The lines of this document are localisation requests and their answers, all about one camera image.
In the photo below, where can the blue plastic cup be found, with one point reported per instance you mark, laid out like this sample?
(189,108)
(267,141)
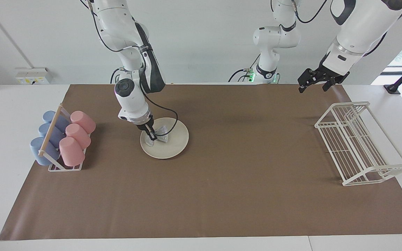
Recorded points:
(49,116)
(37,148)
(44,129)

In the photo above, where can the white power strip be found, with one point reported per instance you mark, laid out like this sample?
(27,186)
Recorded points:
(30,75)

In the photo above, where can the clear plastic packet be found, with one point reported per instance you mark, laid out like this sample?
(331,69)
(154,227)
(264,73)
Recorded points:
(162,134)

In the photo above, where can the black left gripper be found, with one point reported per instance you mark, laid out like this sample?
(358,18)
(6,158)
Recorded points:
(328,74)

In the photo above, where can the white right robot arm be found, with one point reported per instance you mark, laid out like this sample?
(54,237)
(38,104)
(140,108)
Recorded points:
(131,97)

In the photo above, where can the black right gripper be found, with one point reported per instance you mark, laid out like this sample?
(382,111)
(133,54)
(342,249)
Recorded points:
(146,125)

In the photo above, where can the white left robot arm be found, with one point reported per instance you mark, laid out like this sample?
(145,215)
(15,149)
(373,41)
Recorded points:
(361,24)

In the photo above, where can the brown table mat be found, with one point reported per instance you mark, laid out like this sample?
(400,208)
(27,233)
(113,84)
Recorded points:
(222,195)

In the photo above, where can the pink plastic cup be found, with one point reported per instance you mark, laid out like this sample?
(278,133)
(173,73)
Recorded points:
(83,121)
(78,135)
(71,151)

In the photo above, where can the cream round plate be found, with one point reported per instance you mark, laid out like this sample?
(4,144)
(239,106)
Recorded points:
(176,139)

